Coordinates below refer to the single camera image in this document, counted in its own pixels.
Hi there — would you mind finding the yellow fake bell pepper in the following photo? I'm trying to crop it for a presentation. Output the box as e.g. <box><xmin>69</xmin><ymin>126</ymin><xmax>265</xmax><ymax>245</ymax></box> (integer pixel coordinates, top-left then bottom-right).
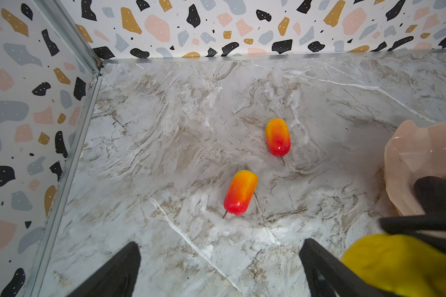
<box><xmin>341</xmin><ymin>234</ymin><xmax>446</xmax><ymax>297</ymax></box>

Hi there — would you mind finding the red yellow fake mango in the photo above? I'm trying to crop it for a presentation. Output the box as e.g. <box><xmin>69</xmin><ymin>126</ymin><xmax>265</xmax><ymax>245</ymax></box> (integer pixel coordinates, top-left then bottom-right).
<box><xmin>265</xmin><ymin>118</ymin><xmax>291</xmax><ymax>160</ymax></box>

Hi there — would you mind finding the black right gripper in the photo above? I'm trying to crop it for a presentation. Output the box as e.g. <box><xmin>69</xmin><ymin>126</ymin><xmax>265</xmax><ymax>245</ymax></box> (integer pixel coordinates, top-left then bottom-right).
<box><xmin>299</xmin><ymin>176</ymin><xmax>446</xmax><ymax>297</ymax></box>

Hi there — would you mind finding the pink fruit bowl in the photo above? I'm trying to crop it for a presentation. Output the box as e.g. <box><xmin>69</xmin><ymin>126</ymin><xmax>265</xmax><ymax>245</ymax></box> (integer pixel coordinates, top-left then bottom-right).
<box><xmin>384</xmin><ymin>120</ymin><xmax>446</xmax><ymax>216</ymax></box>

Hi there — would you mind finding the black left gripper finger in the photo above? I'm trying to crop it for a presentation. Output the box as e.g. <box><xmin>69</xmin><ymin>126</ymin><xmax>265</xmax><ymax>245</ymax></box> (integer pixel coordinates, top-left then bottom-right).
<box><xmin>68</xmin><ymin>241</ymin><xmax>141</xmax><ymax>297</ymax></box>

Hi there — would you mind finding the red orange fake mango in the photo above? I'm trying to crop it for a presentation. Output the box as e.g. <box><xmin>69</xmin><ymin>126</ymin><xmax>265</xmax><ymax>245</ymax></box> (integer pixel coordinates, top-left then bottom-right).
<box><xmin>222</xmin><ymin>170</ymin><xmax>258</xmax><ymax>219</ymax></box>

